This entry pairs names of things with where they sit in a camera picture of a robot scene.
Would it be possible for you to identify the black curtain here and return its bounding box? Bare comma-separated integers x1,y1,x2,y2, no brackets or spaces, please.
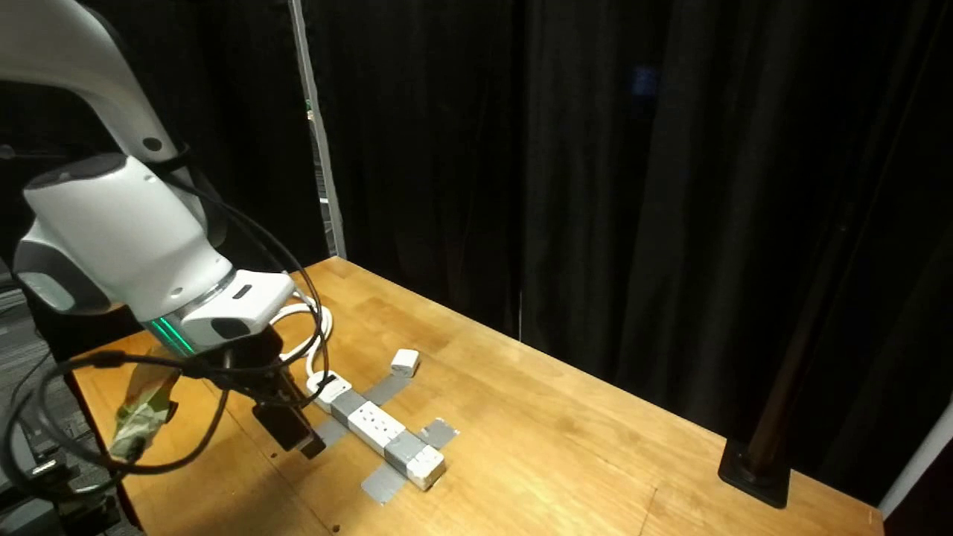
0,0,953,511

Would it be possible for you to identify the black floor equipment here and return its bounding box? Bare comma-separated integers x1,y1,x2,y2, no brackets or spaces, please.
0,396,121,536

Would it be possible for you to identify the white power strip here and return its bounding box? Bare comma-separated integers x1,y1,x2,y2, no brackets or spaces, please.
306,368,449,495

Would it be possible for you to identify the white charger head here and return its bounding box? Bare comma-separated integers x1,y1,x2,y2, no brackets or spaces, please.
388,346,427,382

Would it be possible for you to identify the grey metal pole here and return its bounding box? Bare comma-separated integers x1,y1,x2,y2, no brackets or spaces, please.
282,0,352,262

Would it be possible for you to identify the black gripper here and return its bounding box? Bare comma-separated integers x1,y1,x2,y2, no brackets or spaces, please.
223,329,331,460

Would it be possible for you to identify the white power cord with plug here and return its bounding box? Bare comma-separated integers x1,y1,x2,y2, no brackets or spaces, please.
264,297,336,392

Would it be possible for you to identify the yellow-taped wrist camera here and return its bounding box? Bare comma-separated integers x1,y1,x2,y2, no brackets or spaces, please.
106,382,184,468

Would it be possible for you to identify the white slanted pole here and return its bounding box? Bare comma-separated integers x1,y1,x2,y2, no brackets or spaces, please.
876,396,953,521

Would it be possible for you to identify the black post with base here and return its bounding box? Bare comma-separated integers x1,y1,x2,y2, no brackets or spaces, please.
714,195,881,511

